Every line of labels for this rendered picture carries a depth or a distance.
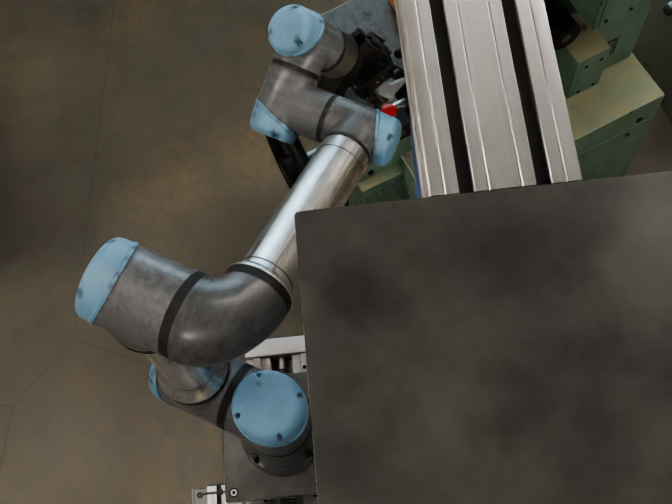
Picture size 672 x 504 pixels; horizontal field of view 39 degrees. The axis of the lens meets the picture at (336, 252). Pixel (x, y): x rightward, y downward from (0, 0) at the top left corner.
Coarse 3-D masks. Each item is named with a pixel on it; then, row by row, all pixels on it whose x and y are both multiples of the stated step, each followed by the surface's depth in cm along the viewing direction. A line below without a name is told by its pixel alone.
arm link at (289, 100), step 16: (272, 64) 140; (288, 64) 138; (272, 80) 139; (288, 80) 138; (304, 80) 139; (272, 96) 139; (288, 96) 138; (304, 96) 138; (320, 96) 138; (256, 112) 140; (272, 112) 139; (288, 112) 138; (304, 112) 138; (320, 112) 137; (256, 128) 140; (272, 128) 139; (288, 128) 139; (304, 128) 139
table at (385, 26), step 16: (352, 0) 197; (368, 0) 197; (384, 0) 197; (336, 16) 196; (352, 16) 196; (368, 16) 196; (384, 16) 195; (352, 32) 194; (368, 32) 194; (384, 32) 194; (400, 64) 191; (400, 160) 184; (384, 176) 185; (400, 176) 186; (368, 192) 185
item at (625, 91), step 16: (624, 64) 200; (640, 64) 199; (608, 80) 198; (624, 80) 198; (640, 80) 198; (576, 96) 197; (592, 96) 197; (608, 96) 197; (624, 96) 197; (640, 96) 196; (656, 96) 196; (576, 112) 196; (592, 112) 196; (608, 112) 195; (624, 112) 195; (640, 112) 198; (576, 128) 194; (592, 128) 194; (608, 128) 197; (624, 128) 202; (576, 144) 196; (592, 144) 200; (400, 192) 197
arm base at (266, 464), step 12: (312, 444) 165; (252, 456) 168; (264, 456) 163; (276, 456) 161; (288, 456) 163; (300, 456) 164; (312, 456) 168; (264, 468) 167; (276, 468) 166; (288, 468) 166; (300, 468) 167
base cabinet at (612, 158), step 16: (640, 128) 206; (608, 144) 205; (624, 144) 210; (592, 160) 209; (608, 160) 214; (624, 160) 220; (592, 176) 219; (608, 176) 224; (352, 192) 246; (384, 192) 211
